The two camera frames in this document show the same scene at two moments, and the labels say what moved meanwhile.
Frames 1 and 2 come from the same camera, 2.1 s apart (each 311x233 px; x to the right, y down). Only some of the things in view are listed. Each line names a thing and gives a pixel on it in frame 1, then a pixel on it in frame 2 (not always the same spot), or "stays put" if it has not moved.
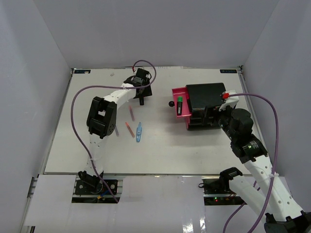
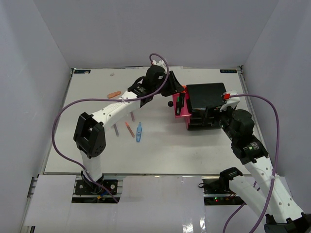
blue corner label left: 82,71 stays put
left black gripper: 147,91 -> 175,87
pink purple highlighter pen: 131,113 stays put
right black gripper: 209,112 stays put
